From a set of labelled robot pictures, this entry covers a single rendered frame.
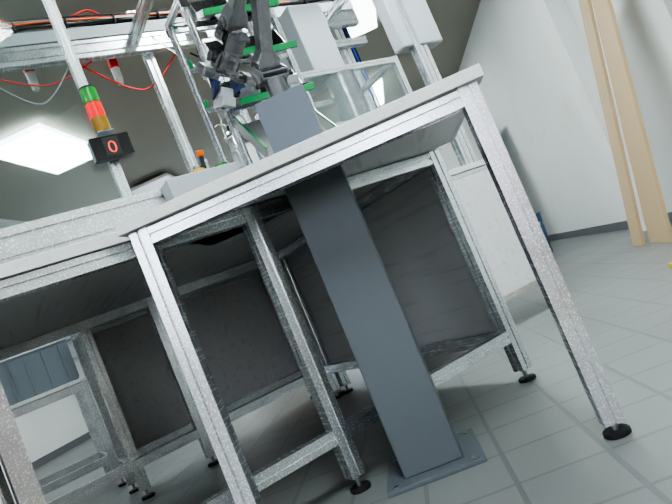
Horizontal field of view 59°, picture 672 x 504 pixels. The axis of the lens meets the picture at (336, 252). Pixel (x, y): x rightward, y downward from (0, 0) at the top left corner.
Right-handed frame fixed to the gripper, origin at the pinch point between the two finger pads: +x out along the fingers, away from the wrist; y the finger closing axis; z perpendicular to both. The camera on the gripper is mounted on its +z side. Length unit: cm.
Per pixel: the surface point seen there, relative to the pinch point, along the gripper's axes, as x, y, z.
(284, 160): -4, 14, -62
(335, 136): -13, 6, -66
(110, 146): 26.7, 26.6, 9.6
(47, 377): 193, 6, 87
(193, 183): 16.9, 18.9, -33.0
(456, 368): 48, -56, -85
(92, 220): 31, 42, -31
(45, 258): 34, 55, -43
